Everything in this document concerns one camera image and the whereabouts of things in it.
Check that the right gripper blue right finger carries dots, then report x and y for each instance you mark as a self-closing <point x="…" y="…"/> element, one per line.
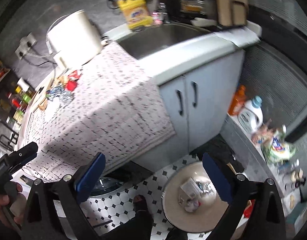
<point x="218" y="178"/>

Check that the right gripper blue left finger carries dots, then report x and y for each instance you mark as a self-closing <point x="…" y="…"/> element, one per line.
<point x="87" y="176"/>

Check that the red white paper wrapper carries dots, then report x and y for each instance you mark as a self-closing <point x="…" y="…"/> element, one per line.
<point x="72" y="79"/>

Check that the brown paper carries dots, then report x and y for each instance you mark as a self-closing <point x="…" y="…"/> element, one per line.
<point x="44" y="104"/>

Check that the beige trash bin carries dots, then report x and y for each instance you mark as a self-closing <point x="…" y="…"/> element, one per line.
<point x="190" y="201"/>

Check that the steel kitchen sink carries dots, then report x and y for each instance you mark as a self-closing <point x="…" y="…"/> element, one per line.
<point x="140" y="44"/>

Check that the person's left hand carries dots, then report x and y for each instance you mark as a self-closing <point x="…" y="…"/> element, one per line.
<point x="17" y="208"/>

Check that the green white refill pouch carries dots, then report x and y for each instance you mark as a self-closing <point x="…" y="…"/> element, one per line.
<point x="277" y="149"/>

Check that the white laundry detergent bottle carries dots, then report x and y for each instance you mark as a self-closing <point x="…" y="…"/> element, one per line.
<point x="251" y="117"/>

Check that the red label sauce bottle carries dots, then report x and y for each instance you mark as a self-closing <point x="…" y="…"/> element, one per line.
<point x="16" y="101"/>

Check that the green label oil bottle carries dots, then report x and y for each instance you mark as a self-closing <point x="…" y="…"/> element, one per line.
<point x="26" y="95"/>

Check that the orange bottle on floor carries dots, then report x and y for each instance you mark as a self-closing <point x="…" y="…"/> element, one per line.
<point x="238" y="101"/>

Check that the patterned white tablecloth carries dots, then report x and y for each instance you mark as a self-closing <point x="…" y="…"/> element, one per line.
<point x="116" y="110"/>

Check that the cream induction base unit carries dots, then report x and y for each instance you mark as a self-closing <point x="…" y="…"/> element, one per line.
<point x="41" y="91"/>

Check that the white cap spray bottle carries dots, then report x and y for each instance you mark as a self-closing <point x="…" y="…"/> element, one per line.
<point x="25" y="86"/>

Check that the cream air fryer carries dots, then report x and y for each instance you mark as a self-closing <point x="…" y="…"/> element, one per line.
<point x="73" y="40"/>

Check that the wooden cutting board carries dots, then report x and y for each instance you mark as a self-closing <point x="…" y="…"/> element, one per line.
<point x="232" y="13"/>

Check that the yellow detergent bottle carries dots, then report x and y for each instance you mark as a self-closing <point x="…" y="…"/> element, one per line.
<point x="136" y="13"/>

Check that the black wire shelf rack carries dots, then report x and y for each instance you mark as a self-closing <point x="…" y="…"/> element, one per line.
<point x="8" y="137"/>

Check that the black cabinet handle left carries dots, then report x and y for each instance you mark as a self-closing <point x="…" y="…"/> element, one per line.
<point x="180" y="98"/>

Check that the black cabinet handle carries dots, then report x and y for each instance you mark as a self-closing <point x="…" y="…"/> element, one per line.
<point x="195" y="90"/>
<point x="180" y="98"/>

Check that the black cabinet handle right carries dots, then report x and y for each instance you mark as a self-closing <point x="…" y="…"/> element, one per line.
<point x="195" y="90"/>

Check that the left wall socket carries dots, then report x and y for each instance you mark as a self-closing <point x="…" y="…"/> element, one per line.
<point x="21" y="51"/>

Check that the wall socket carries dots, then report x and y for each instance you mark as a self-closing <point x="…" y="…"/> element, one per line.
<point x="21" y="51"/>
<point x="27" y="42"/>

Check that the right wall socket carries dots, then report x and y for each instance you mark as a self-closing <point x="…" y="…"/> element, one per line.
<point x="27" y="42"/>

